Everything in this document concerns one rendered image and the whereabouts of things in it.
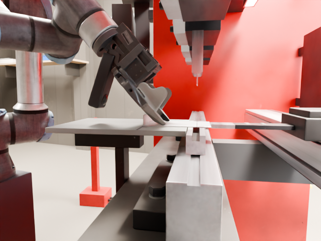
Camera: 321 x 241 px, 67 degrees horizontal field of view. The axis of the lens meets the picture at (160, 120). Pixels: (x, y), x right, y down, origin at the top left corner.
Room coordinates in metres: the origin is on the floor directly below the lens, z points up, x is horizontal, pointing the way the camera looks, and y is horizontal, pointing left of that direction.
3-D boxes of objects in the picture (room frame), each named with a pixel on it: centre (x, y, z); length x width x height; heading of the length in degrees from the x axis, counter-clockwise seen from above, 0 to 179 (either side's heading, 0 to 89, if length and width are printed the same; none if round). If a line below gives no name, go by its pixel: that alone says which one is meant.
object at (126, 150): (0.52, 0.11, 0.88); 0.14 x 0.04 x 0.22; 81
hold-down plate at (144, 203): (0.46, -0.01, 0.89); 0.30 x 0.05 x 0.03; 171
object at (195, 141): (0.46, -0.07, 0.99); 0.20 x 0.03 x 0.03; 171
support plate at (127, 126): (0.52, 0.07, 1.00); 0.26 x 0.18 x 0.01; 81
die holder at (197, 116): (1.04, -0.16, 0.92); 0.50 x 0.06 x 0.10; 171
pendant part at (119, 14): (1.74, 0.25, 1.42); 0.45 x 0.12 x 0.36; 2
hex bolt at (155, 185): (0.36, 0.00, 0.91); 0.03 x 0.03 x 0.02
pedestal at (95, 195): (2.27, 0.63, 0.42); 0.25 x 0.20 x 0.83; 81
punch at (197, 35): (0.49, -0.07, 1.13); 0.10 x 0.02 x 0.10; 171
